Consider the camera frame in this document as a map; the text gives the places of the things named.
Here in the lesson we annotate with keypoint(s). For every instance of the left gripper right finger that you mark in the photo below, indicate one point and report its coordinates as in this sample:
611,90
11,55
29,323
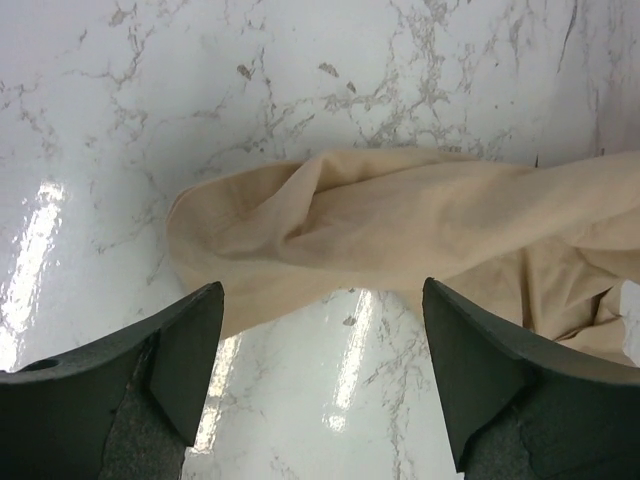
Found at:
519,406

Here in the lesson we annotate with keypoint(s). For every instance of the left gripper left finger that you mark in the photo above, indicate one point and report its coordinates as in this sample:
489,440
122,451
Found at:
125,406

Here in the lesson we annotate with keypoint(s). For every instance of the beige t shirt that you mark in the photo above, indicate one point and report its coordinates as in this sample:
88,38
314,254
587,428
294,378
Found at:
545,248

